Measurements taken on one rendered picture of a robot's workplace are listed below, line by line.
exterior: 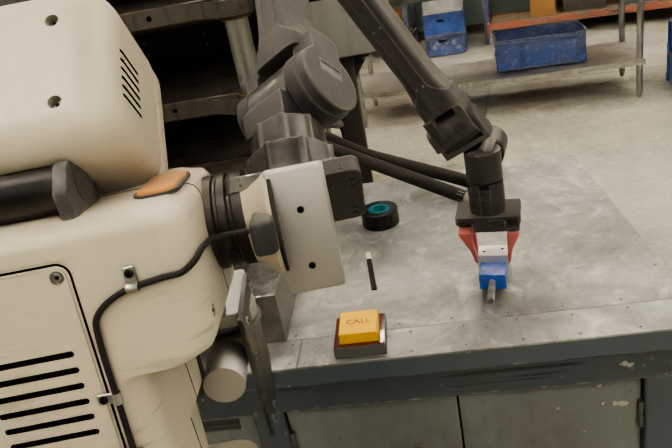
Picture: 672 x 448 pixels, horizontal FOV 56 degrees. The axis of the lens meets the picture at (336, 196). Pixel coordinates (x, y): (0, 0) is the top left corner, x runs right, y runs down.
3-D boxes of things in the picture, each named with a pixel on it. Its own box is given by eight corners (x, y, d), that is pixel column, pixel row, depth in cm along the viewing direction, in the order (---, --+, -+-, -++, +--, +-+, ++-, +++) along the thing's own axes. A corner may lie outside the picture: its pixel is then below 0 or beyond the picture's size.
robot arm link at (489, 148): (459, 151, 97) (497, 149, 95) (466, 135, 103) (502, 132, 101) (464, 191, 100) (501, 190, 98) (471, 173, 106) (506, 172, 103)
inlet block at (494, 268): (508, 315, 99) (505, 286, 96) (475, 315, 100) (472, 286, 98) (510, 271, 110) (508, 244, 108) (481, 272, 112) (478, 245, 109)
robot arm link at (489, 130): (423, 135, 99) (469, 107, 95) (437, 111, 109) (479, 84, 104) (466, 195, 101) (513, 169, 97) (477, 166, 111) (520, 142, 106)
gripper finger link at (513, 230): (481, 251, 110) (475, 203, 107) (523, 249, 108) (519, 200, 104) (478, 272, 105) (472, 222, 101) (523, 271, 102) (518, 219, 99)
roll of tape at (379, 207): (387, 211, 141) (385, 197, 140) (406, 222, 135) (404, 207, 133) (356, 223, 139) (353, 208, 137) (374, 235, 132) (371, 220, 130)
